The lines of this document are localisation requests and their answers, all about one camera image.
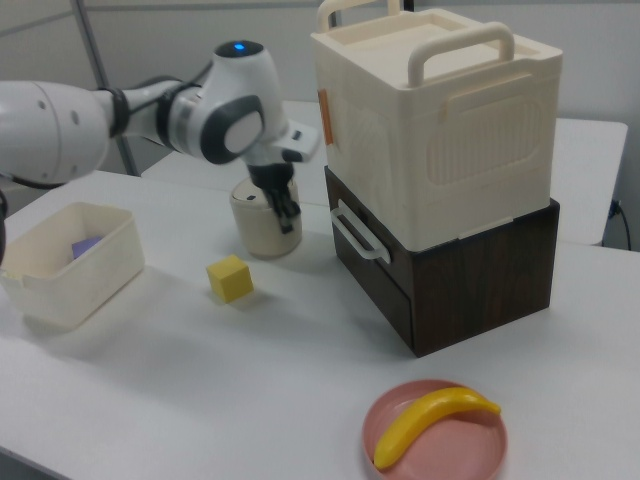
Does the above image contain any cream plastic storage box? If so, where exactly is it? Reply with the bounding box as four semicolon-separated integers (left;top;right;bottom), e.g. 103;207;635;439
309;0;564;252

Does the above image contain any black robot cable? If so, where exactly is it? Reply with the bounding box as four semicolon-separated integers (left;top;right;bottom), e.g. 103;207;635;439
127;67;216;96

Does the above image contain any yellow toy banana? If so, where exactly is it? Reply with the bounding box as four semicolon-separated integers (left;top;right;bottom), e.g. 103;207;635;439
373;385;503;472

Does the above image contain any dark brown drawer cabinet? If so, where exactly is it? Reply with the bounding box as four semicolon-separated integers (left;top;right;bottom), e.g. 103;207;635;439
323;166;561;359

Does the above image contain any beige mini trash bin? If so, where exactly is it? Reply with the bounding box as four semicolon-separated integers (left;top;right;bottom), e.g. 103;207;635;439
229;177;304;261

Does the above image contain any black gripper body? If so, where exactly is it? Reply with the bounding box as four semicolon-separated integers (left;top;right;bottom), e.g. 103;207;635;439
247;159;297;202

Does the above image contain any pink plate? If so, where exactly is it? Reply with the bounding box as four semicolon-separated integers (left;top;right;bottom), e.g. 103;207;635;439
362;378;510;480

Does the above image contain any yellow cube block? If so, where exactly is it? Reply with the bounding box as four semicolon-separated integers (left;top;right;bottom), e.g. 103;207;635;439
205;253;254;305

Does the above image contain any black power cable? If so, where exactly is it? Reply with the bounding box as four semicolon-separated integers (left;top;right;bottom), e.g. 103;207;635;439
608;198;633;249

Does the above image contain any purple cube block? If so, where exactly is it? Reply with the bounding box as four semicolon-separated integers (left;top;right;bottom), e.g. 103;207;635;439
70;235;105;262

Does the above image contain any white plastic container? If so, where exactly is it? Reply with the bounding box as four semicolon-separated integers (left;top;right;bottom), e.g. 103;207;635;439
0;201;147;331

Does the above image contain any orange door handle strip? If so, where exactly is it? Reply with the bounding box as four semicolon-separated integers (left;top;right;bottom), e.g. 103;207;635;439
318;88;335;147

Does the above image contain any brown drawer with white handle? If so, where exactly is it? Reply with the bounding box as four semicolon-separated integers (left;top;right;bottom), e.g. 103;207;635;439
327;197;417;357

